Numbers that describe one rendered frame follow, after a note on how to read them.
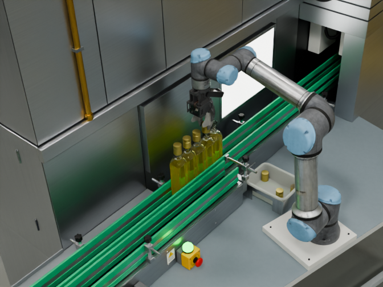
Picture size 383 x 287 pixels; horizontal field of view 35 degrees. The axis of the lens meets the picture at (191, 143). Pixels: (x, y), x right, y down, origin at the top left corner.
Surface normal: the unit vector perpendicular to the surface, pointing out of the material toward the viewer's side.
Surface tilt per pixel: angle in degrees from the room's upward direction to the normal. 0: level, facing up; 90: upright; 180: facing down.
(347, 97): 90
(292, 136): 82
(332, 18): 90
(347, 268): 0
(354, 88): 90
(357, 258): 0
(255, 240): 0
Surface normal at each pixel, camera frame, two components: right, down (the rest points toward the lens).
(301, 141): -0.65, 0.37
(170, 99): 0.75, 0.38
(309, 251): -0.04, -0.79
